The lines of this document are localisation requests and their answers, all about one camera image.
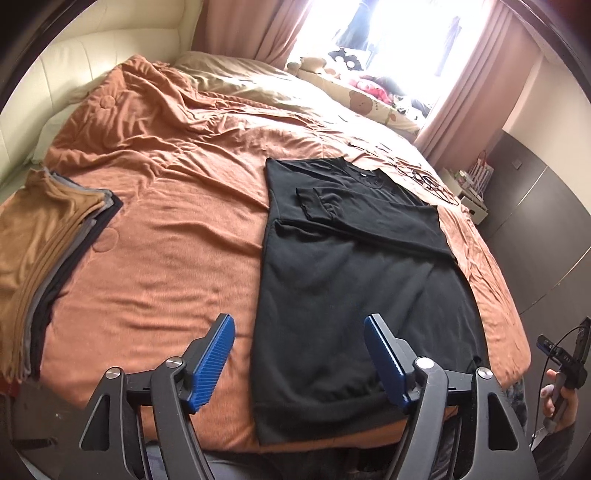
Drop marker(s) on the hanging dark garment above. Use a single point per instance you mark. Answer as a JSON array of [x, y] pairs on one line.
[[358, 27], [452, 37]]

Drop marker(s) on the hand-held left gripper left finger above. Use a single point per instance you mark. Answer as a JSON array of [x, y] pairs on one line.
[[217, 355]]

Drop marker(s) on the black clothes hangers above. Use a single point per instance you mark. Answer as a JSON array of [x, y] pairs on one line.
[[422, 177]]

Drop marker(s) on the black t-shirt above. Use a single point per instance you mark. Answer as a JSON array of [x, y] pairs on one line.
[[346, 300]]

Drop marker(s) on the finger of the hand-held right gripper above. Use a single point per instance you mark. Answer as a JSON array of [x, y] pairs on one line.
[[549, 348]]

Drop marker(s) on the white nightstand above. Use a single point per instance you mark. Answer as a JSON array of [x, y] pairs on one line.
[[473, 207]]

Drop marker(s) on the white plush bear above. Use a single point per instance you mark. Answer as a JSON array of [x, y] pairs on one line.
[[309, 63]]

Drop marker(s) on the pink plush toy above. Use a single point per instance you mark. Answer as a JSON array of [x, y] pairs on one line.
[[369, 86]]

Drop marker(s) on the orange blanket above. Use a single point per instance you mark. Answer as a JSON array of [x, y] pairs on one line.
[[184, 207]]

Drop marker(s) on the striped gift bag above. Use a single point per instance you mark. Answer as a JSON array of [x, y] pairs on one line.
[[480, 175]]

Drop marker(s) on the beige bed cover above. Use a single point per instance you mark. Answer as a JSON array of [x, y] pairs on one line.
[[258, 87]]

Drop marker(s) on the stack of folded clothes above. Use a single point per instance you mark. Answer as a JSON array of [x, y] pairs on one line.
[[37, 240]]

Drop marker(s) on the black and white plush toy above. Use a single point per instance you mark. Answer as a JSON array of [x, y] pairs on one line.
[[348, 57]]

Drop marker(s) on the person's right forearm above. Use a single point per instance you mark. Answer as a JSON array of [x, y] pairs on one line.
[[549, 443]]

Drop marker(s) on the cream padded headboard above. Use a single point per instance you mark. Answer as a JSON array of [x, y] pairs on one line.
[[92, 60]]

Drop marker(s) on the dark grey fuzzy rug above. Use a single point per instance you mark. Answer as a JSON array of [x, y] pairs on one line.
[[517, 401]]

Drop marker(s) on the dark wall panels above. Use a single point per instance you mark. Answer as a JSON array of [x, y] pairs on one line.
[[545, 221]]

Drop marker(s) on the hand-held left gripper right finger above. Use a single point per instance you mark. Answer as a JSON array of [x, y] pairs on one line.
[[385, 360]]

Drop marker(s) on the bear-print window cushion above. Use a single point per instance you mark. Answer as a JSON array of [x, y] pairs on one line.
[[364, 108]]

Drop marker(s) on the white pillow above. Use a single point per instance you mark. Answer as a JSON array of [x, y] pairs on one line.
[[51, 134]]

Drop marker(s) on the person's right hand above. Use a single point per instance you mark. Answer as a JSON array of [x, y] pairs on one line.
[[572, 404]]

